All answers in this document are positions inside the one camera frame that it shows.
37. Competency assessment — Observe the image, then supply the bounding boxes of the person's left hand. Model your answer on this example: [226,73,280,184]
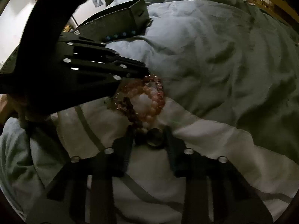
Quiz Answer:
[10,94,70,123]

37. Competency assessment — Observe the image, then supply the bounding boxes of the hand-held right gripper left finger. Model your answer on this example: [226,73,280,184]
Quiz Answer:
[26,124,137,224]

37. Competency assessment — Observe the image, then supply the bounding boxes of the pink bead bracelet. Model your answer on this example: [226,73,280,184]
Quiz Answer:
[117,79,163,127]

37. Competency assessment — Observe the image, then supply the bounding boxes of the red translucent bead bracelet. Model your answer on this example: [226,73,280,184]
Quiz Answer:
[144,74,167,116]

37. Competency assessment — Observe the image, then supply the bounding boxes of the grey white striped duvet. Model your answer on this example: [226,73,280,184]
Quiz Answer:
[0,0,299,222]

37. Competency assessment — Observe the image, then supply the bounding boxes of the black cardboard box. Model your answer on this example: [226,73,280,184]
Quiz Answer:
[74,0,153,43]

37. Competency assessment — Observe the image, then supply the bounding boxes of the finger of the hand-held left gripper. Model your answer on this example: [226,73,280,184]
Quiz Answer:
[63,56,150,99]
[59,35,120,57]

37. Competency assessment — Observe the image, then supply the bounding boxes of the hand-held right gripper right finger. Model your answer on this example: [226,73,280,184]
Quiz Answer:
[164,125,274,224]

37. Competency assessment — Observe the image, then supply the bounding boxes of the metal ring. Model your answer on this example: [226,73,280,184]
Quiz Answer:
[146,128,164,148]

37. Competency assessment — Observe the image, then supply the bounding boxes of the dark brown bead bracelet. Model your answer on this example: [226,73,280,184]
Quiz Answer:
[114,96,146,133]

